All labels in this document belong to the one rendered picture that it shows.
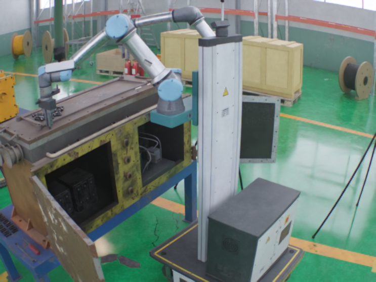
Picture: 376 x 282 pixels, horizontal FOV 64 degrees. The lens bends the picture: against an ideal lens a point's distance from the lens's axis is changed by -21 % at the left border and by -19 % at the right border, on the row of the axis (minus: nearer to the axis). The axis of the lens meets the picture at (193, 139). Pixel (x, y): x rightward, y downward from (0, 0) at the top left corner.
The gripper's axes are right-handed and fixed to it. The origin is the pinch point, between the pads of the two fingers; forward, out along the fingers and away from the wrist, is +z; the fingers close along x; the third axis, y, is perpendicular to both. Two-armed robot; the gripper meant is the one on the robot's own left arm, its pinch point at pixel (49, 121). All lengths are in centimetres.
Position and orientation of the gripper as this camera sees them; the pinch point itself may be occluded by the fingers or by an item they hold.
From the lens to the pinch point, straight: 193.9
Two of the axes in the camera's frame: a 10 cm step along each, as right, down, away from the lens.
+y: -5.4, 3.4, -7.7
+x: 8.4, 2.1, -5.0
